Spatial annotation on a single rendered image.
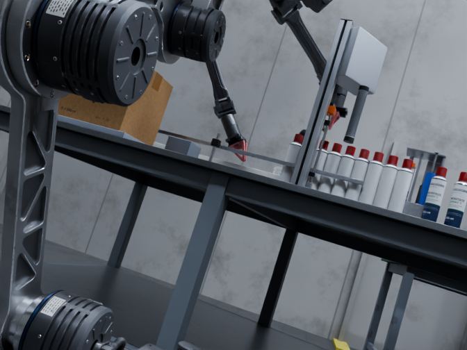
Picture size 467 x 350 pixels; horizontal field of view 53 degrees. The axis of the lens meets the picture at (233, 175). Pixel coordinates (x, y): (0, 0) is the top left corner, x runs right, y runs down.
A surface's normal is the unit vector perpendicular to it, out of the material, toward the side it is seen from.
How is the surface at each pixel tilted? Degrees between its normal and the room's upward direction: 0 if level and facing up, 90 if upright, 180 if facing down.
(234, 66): 90
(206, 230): 90
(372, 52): 90
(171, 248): 90
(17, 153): 115
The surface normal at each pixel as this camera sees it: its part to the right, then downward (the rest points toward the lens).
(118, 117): -0.31, -0.21
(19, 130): -0.26, 0.26
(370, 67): 0.56, 0.08
